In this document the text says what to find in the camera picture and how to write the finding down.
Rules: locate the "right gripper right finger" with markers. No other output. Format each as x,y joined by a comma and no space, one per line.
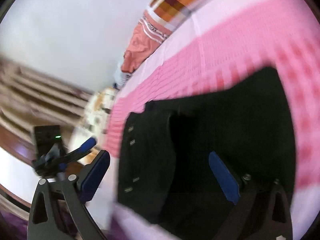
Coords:
261,211

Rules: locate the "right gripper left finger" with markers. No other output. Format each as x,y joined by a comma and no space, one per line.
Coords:
45,219

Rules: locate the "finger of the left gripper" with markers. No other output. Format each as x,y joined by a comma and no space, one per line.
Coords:
80,152

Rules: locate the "black pants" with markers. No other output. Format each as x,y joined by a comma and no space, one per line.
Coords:
164,173

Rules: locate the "purple sleeved forearm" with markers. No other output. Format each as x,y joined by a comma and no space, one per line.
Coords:
13,227

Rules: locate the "floral cream pillow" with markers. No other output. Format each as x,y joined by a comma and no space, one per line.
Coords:
97,111

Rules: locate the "wooden slatted headboard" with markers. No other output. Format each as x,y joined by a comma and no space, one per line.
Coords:
29,99

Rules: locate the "orange plaid pillow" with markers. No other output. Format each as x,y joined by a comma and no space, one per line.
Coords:
159,20

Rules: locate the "pink checkered bed sheet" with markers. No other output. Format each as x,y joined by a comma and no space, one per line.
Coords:
218,46

